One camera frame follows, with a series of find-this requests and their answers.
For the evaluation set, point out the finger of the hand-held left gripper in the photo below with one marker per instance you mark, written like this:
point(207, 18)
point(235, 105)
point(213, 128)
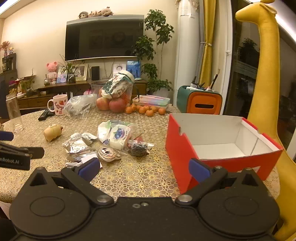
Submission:
point(5, 136)
point(34, 152)

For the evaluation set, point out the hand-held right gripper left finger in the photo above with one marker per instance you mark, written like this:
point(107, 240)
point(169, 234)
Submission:
point(89, 168)

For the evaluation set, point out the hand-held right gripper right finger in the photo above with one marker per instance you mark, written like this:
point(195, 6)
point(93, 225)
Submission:
point(198, 170)

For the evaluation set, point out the silver snack packet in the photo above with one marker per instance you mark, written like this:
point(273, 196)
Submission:
point(89, 136)
point(77, 148)

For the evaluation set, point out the striped doll face plush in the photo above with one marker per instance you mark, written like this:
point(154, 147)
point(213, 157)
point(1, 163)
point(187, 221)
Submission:
point(107, 154)

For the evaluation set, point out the red cardboard box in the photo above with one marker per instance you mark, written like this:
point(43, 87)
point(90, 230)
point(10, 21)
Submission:
point(178, 150)

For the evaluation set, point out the gold patterned desktop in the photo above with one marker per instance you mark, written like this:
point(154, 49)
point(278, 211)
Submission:
point(138, 176)

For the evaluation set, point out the striped white wrapper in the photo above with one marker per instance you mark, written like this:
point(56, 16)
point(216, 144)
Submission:
point(86, 155)

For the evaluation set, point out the clear glass cup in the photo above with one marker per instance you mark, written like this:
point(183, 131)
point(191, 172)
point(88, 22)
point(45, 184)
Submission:
point(14, 113)

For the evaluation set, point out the beige pig toy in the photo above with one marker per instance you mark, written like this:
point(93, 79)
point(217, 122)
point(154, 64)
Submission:
point(52, 133)

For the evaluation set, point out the white green snack packet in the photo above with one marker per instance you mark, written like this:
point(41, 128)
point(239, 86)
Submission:
point(103, 132)

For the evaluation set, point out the black remote control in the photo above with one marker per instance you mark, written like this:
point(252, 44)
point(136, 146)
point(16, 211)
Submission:
point(45, 114)

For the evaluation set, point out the white blueberry print packet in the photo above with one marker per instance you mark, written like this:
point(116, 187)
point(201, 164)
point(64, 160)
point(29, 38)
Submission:
point(119, 135)

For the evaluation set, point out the clear packet of dark snacks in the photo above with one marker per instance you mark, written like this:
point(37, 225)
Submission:
point(138, 149)

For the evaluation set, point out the white pink mug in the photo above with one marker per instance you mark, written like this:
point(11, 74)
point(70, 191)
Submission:
point(60, 105)

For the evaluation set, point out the black shelf unit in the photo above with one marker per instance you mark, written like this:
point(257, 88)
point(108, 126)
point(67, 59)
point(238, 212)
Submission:
point(8, 76)

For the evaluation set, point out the clear plastic bag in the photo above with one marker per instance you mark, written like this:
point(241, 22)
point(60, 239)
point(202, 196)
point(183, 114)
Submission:
point(78, 105)

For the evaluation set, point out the green orange tissue box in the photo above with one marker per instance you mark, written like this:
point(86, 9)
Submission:
point(203, 105)

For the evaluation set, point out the red apple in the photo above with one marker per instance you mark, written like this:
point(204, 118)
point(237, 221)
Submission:
point(117, 106)
point(102, 104)

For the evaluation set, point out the wooden television cabinet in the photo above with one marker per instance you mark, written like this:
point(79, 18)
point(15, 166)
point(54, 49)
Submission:
point(76, 87)

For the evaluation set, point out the pink plush bear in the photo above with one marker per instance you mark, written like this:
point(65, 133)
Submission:
point(52, 71)

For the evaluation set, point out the clear plastic fruit container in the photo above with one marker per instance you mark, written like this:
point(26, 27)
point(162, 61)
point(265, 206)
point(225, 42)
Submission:
point(96, 89)

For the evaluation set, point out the pile of tangerines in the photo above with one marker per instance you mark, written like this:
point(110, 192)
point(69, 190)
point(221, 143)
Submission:
point(145, 109)

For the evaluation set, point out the pink packet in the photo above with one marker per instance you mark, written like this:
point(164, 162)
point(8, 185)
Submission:
point(152, 100)

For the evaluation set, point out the bundle of pens and brushes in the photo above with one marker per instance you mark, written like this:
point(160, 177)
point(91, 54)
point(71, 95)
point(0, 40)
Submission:
point(203, 84)

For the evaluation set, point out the grass plant in pot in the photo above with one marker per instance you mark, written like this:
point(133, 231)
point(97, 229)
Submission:
point(71, 74)

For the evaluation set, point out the white green printed bag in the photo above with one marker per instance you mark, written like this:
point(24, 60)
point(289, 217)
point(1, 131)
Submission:
point(116, 84)

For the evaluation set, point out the black speaker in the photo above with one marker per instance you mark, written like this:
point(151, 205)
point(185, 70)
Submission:
point(95, 73)

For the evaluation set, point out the white portrait picture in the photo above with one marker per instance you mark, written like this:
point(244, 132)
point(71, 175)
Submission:
point(119, 69)

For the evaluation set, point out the blue picture card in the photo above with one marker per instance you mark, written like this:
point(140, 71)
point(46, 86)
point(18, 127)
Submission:
point(134, 68)

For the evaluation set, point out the white tower air conditioner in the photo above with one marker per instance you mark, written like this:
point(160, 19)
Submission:
point(187, 58)

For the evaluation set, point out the black television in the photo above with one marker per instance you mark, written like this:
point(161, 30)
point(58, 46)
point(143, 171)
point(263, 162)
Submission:
point(104, 38)

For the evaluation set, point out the yellow curtain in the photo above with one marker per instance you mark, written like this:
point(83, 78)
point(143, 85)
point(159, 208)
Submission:
point(208, 34)

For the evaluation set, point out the small brown plush toy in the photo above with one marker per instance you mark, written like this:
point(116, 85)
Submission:
point(82, 15)

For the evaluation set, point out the tall green potted plant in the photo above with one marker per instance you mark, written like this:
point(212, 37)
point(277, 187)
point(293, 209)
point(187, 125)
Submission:
point(159, 30)

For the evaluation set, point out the small pink plush toy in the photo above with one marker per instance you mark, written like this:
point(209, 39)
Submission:
point(106, 11)
point(94, 13)

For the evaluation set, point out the wooden photo frame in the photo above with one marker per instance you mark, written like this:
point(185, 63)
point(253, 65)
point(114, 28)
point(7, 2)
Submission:
point(81, 72)

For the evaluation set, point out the white door frame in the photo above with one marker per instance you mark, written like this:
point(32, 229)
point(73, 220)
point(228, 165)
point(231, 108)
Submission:
point(225, 58)

